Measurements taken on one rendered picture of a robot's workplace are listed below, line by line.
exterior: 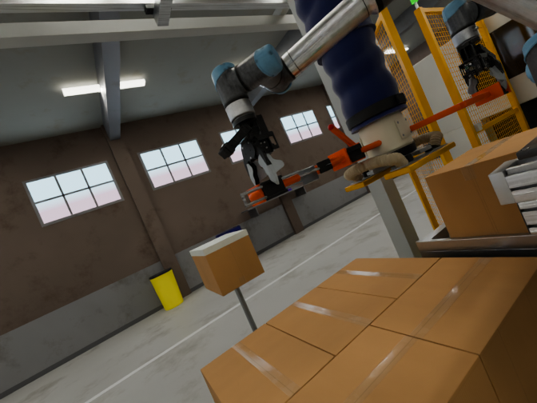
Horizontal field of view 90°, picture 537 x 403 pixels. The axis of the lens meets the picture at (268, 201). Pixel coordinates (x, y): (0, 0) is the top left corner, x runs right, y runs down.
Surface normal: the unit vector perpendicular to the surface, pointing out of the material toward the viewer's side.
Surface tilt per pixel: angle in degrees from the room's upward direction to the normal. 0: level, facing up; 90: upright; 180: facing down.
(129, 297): 90
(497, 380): 90
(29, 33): 90
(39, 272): 90
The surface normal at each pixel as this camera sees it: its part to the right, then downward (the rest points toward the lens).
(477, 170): -0.79, 0.35
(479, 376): 0.44, -0.19
